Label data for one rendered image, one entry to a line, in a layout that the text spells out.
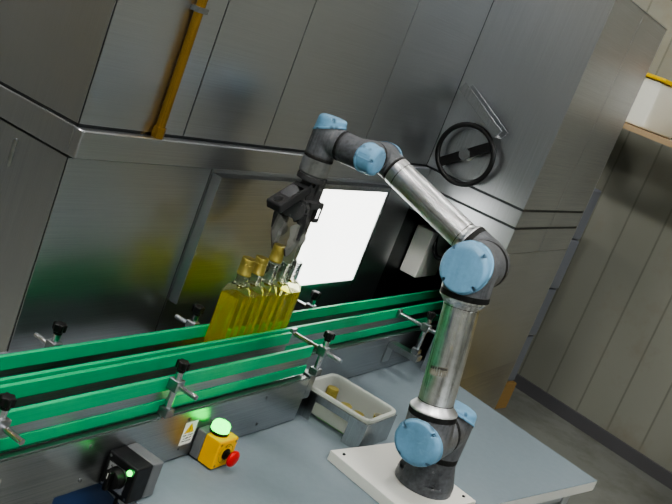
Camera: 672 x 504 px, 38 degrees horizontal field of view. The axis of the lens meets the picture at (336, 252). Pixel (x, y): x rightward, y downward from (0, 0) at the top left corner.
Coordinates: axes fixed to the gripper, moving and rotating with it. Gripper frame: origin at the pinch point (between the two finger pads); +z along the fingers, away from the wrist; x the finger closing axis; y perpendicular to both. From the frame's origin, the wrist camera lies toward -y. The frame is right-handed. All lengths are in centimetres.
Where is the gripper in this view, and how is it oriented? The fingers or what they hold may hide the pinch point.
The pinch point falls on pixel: (279, 248)
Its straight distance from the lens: 244.0
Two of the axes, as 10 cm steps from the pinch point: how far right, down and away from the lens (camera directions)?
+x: -7.8, -4.3, 4.5
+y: 5.1, -0.2, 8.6
